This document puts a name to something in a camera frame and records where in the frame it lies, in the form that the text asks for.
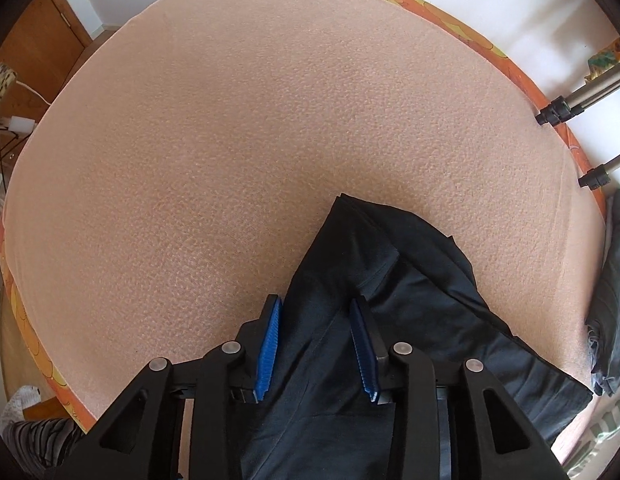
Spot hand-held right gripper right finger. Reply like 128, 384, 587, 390
350, 297, 566, 480

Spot pink blanket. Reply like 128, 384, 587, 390
0, 0, 603, 466

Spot wooden door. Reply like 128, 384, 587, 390
0, 0, 96, 106

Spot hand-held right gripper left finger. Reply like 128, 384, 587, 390
54, 294, 283, 480

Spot dark grey folded pants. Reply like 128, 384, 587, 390
584, 187, 620, 397

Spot black pants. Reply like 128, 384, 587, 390
240, 192, 593, 480

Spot metal tripod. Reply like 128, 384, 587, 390
535, 60, 620, 191

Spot green white striped cushion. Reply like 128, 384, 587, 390
565, 400, 620, 480

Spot white bag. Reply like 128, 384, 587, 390
0, 385, 43, 431

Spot white cable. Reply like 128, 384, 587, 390
14, 79, 53, 108

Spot floral scarf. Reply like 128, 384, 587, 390
585, 40, 620, 81

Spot grey striped cloth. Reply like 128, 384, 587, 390
2, 417, 85, 478

